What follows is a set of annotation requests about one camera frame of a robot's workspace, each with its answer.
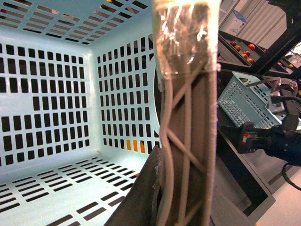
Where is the black cable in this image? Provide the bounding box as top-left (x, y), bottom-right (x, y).
top-left (281, 162), bottom-right (301, 190)

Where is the light blue plastic basket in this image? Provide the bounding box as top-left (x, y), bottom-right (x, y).
top-left (0, 0), bottom-right (160, 226)

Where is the brown basket handle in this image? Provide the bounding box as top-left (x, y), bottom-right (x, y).
top-left (152, 0), bottom-right (220, 226)

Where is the yellow mango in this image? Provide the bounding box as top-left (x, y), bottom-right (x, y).
top-left (125, 139), bottom-right (145, 153)

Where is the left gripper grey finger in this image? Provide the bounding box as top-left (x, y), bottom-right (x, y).
top-left (107, 145), bottom-right (161, 226)

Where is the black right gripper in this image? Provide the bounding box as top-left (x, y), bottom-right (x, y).
top-left (237, 122), bottom-right (301, 165)

